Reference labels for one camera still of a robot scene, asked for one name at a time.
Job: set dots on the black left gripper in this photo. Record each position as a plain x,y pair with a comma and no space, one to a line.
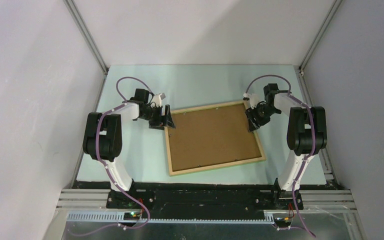
161,120

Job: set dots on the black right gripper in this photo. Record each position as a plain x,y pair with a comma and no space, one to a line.
251,114

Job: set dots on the wooden picture frame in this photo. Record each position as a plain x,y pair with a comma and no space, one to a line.
212,167

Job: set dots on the brown cardboard backing board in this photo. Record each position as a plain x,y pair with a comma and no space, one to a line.
213,137

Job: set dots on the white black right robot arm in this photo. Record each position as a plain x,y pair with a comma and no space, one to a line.
306,134

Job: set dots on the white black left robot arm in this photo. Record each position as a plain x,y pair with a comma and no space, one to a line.
103,141

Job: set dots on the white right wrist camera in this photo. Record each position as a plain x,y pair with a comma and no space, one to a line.
252,99

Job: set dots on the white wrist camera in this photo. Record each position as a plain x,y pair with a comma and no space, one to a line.
157,100
252,99

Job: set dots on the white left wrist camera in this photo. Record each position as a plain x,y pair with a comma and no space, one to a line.
157,100

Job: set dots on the aluminium front rail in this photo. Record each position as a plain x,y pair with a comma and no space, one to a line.
160,201

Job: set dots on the grey slotted cable duct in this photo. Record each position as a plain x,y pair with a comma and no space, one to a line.
126,217

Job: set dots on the right aluminium corner post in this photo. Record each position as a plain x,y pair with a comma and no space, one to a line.
320,34

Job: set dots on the aluminium corner post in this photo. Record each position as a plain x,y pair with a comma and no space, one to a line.
320,34
86,34

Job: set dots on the left aluminium corner post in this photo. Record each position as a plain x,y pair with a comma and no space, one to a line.
86,34

